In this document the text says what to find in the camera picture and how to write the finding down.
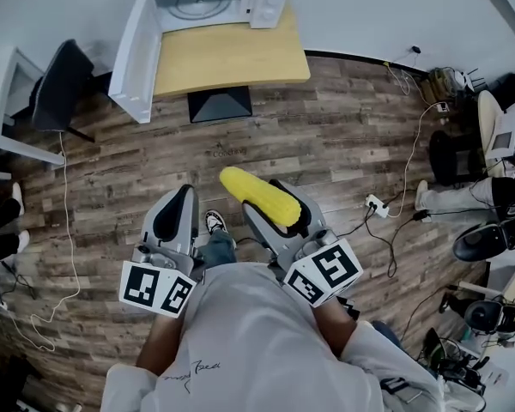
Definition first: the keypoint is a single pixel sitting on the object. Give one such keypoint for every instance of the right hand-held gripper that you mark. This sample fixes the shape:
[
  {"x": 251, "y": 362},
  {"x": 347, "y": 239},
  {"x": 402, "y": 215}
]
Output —
[{"x": 326, "y": 268}]

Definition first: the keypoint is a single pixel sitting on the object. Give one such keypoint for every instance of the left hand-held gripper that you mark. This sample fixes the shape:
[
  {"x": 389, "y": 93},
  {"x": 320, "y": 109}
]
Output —
[{"x": 154, "y": 288}]

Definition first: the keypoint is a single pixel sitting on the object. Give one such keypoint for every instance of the yellow corn cob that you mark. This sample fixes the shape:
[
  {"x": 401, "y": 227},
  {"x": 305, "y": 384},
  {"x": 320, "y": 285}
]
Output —
[{"x": 257, "y": 195}]

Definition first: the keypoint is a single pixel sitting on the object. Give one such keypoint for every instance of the white microwave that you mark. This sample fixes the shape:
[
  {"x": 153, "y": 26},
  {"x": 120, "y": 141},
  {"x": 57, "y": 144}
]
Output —
[{"x": 135, "y": 58}]

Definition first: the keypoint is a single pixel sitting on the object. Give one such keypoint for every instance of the person's right forearm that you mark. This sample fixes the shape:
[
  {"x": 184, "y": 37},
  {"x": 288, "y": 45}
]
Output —
[{"x": 332, "y": 324}]

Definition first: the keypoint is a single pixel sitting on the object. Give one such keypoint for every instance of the person's left forearm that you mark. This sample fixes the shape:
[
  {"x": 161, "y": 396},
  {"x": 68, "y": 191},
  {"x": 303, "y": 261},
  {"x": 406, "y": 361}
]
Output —
[{"x": 159, "y": 346}]

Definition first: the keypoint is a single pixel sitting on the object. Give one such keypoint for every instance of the person's black white sneaker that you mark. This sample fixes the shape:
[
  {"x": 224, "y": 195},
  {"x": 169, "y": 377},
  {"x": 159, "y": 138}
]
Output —
[{"x": 216, "y": 221}]

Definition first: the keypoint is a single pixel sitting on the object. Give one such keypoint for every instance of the person's blue jeans leg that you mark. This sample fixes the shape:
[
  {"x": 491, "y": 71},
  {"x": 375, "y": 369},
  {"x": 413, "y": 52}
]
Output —
[{"x": 219, "y": 249}]

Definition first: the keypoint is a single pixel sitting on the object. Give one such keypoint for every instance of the white power strip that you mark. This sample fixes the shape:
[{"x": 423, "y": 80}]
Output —
[{"x": 377, "y": 205}]

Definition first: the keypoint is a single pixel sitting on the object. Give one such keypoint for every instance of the person's white shirt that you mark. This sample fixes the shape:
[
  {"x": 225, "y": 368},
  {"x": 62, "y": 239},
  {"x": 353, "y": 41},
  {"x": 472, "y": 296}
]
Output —
[{"x": 257, "y": 337}]

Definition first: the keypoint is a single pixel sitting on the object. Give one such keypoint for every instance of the black chair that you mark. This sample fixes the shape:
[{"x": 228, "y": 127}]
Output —
[{"x": 60, "y": 88}]

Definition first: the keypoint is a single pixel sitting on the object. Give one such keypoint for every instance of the light wooden table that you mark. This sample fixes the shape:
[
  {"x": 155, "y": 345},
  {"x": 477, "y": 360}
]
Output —
[{"x": 232, "y": 58}]

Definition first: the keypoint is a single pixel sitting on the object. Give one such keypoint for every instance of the black round stool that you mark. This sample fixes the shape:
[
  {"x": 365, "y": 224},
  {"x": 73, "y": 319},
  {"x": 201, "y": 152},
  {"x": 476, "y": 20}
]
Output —
[{"x": 452, "y": 157}]

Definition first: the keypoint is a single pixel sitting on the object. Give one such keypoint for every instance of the white desk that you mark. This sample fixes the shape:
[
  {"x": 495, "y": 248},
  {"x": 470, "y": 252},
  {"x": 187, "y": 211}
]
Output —
[{"x": 0, "y": 114}]

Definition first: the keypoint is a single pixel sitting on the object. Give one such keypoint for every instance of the round wooden board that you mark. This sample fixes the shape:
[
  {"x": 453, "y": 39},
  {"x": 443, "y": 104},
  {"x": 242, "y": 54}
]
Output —
[{"x": 488, "y": 114}]

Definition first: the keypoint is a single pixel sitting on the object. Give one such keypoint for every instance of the white router with antennas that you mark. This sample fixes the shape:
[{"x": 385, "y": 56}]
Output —
[{"x": 467, "y": 80}]

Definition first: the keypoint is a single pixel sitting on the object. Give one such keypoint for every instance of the white box with screen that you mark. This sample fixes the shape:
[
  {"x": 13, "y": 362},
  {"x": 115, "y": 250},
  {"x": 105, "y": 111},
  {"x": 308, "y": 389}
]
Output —
[{"x": 508, "y": 137}]

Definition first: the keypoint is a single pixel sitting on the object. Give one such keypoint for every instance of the black wall plug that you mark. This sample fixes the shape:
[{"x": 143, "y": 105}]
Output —
[{"x": 416, "y": 50}]

